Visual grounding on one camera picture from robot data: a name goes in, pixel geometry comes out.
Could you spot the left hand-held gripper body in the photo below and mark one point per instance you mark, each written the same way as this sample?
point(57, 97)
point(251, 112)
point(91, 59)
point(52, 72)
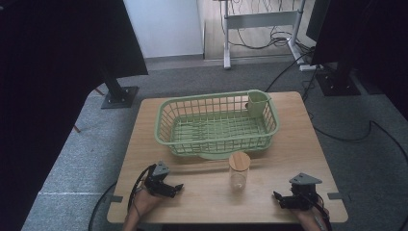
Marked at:
point(159, 179)

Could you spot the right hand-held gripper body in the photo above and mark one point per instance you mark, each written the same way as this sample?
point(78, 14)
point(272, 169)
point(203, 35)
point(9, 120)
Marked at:
point(303, 192)

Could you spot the glass jar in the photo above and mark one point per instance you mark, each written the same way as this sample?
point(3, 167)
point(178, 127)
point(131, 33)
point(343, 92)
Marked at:
point(239, 179)

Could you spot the round wooden jar lid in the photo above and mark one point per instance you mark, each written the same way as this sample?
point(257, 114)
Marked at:
point(239, 161)

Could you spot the green plastic dish basket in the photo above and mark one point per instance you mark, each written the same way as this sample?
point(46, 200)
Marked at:
point(211, 128)

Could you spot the person's right hand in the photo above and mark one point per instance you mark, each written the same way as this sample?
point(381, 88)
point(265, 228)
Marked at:
point(309, 215)

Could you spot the person's left hand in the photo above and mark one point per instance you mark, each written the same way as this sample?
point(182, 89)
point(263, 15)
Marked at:
point(146, 201)

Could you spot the grey tape piece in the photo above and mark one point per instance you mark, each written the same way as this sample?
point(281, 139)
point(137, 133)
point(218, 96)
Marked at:
point(335, 196)
point(116, 199)

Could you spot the green plastic utensil cup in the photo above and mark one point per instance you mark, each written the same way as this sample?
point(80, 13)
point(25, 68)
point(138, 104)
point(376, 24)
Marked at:
point(257, 102)

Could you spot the black metal stand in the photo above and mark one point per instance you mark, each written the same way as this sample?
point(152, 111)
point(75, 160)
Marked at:
point(340, 82)
point(118, 93)

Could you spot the white power strip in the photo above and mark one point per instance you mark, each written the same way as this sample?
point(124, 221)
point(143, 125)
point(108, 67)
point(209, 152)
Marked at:
point(310, 67)

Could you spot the black curtain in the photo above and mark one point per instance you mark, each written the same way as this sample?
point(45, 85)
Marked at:
point(48, 80)
point(378, 41)

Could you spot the dark monitor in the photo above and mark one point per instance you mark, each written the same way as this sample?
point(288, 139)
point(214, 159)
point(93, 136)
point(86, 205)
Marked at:
point(317, 19)

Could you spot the white metal desk frame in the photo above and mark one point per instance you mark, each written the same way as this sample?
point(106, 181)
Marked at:
point(260, 20)

